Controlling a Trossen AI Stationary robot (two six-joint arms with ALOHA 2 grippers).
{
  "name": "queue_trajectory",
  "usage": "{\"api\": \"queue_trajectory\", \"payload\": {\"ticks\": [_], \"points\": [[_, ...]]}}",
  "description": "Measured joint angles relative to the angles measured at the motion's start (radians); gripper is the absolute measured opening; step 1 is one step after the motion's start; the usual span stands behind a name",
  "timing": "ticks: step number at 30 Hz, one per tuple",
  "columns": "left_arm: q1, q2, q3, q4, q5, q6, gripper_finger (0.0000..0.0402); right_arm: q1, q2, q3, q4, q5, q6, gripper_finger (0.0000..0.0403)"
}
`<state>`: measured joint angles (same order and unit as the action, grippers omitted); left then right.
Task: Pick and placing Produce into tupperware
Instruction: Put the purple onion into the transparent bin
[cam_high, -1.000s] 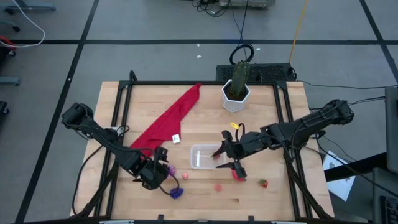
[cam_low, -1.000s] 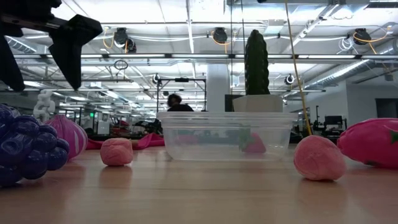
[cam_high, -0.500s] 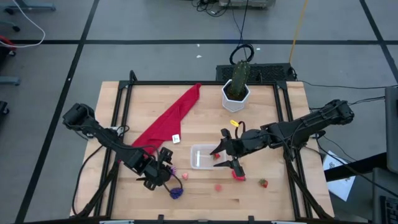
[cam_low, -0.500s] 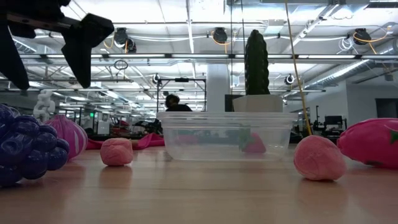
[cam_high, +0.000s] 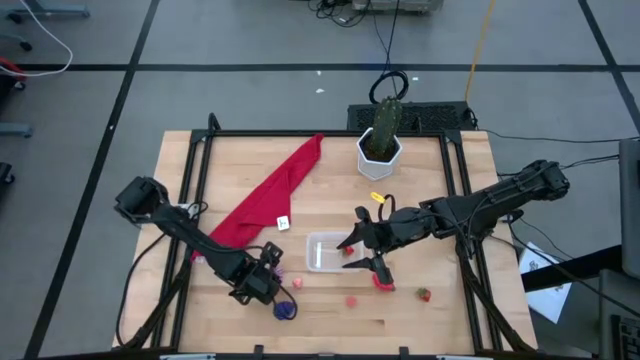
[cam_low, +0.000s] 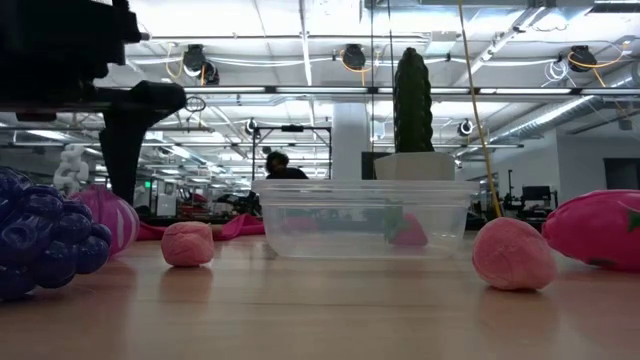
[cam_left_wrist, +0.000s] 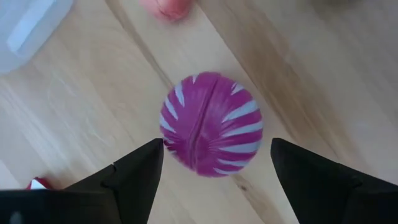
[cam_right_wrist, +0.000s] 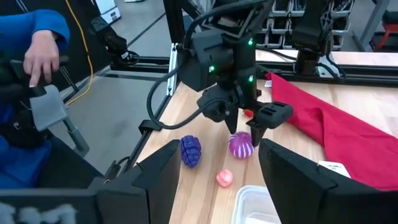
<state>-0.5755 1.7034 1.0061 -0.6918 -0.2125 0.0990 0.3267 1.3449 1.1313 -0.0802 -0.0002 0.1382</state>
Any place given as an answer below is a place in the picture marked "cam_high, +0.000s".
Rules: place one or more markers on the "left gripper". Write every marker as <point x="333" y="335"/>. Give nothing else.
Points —
<point x="257" y="280"/>

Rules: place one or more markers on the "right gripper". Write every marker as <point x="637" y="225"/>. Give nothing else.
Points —
<point x="405" y="227"/>

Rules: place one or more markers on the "purple striped toy onion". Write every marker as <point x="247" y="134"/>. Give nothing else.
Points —
<point x="279" y="274"/>

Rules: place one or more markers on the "red toy strawberry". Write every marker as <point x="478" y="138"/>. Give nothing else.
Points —
<point x="349" y="250"/>
<point x="424" y="295"/>

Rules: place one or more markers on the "red toy pepper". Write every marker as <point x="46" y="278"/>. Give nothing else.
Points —
<point x="381" y="287"/>

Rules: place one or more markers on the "pink toy peach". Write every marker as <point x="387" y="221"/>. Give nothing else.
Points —
<point x="351" y="301"/>
<point x="297" y="283"/>

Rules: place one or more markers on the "purple toy grapes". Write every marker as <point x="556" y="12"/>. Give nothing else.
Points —
<point x="285" y="311"/>

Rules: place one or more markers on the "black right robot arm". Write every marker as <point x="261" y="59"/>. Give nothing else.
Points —
<point x="500" y="200"/>

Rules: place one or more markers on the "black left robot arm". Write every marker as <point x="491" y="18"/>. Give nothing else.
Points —
<point x="190" y="232"/>

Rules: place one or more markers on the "clear plastic tupperware container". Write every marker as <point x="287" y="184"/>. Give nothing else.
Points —
<point x="325" y="255"/>

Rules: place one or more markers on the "white printed card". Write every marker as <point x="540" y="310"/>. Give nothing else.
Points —
<point x="283" y="223"/>

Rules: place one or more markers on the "red cloth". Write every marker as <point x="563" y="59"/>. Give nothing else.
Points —
<point x="270" y="200"/>

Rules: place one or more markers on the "white hexagonal plant pot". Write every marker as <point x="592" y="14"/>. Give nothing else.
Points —
<point x="375" y="170"/>

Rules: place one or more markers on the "green cactus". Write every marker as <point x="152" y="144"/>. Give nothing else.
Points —
<point x="385" y="130"/>

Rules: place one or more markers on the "black vented box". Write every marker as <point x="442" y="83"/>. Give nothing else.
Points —
<point x="435" y="117"/>

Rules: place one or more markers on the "white paper sheet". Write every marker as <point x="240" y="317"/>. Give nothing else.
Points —
<point x="547" y="300"/>

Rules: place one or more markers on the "black bar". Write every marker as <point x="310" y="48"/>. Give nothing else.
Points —
<point x="575" y="270"/>

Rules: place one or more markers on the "grey device box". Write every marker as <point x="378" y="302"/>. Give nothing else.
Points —
<point x="400" y="5"/>

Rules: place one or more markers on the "grey cabinet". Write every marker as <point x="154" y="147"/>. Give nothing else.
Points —
<point x="631" y="200"/>

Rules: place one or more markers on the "black caster wheel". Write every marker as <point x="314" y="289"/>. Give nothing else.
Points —
<point x="5" y="172"/>

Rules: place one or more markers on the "grey chair leg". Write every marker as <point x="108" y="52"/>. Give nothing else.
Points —
<point x="15" y="131"/>

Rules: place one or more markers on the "red cart part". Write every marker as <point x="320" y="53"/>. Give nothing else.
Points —
<point x="10" y="67"/>

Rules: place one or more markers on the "grey chair base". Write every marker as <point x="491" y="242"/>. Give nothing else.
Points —
<point x="50" y="10"/>

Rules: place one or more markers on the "black metal table frame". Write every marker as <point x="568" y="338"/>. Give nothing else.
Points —
<point x="250" y="133"/>

